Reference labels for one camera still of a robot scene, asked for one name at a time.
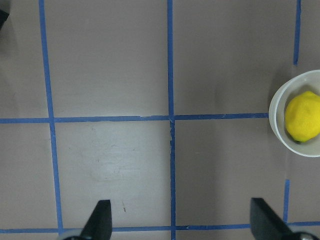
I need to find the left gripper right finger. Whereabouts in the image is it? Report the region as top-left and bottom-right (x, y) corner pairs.
(249, 197), (301, 240)

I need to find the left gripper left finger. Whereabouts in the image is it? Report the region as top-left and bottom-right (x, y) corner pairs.
(80, 200), (112, 240)

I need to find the yellow lemon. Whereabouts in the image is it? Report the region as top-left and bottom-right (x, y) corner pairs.
(284, 91), (320, 143)

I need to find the white ceramic bowl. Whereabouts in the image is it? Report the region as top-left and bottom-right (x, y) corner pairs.
(268, 70), (320, 158)

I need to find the black dish rack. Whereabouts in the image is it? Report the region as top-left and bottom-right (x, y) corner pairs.
(0, 9), (10, 30)

